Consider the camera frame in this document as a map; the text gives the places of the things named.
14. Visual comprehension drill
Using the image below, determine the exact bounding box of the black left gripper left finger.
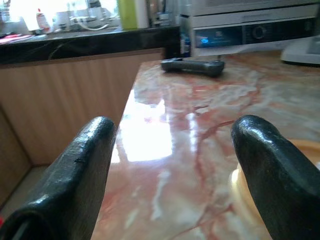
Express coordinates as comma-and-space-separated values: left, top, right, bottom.
0, 116, 117, 240

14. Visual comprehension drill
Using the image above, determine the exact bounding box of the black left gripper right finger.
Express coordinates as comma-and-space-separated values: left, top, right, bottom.
230, 114, 320, 240

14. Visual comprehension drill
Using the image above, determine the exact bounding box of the orange round plastic container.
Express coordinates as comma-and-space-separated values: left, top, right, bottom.
230, 138, 320, 221

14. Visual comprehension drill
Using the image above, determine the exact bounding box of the ribbed wooden cabinet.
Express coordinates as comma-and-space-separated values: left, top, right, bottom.
0, 48, 166, 210

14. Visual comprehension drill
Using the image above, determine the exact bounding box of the white countertop appliance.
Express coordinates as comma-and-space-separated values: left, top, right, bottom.
279, 34, 320, 67

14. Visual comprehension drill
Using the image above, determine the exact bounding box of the black stone countertop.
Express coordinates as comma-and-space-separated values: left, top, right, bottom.
0, 24, 181, 65

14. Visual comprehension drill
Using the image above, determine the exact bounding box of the black handheld controller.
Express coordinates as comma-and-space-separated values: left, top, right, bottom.
160, 57, 225, 78

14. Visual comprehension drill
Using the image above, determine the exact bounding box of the silver microwave oven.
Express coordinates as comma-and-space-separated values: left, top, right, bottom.
191, 0, 320, 57

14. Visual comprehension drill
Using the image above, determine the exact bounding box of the red-capped white bottle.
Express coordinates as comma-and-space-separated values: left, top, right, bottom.
35, 8, 52, 34

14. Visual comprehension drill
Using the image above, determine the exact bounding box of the green tall container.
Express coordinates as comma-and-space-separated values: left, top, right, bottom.
118, 0, 138, 30

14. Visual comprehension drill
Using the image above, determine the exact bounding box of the white tall container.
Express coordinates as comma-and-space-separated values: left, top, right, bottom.
136, 0, 151, 29

